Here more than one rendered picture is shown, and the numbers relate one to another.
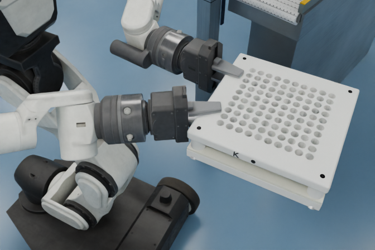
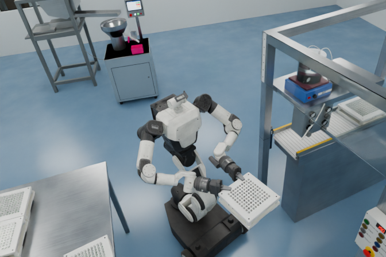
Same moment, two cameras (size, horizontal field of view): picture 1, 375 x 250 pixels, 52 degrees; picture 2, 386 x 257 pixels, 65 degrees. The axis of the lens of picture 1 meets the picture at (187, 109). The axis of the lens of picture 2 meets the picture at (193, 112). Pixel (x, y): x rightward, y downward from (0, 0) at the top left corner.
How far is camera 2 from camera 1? 1.16 m
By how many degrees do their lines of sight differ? 24
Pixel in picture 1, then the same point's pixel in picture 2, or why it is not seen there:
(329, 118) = (263, 202)
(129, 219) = (212, 224)
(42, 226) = (176, 215)
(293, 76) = (260, 185)
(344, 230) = not seen: outside the picture
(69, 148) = (185, 189)
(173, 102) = (215, 184)
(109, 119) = (197, 183)
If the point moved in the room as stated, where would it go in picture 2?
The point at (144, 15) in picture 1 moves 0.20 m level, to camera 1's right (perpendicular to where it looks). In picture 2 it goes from (220, 150) to (251, 158)
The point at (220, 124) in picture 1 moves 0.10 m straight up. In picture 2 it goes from (229, 194) to (228, 183)
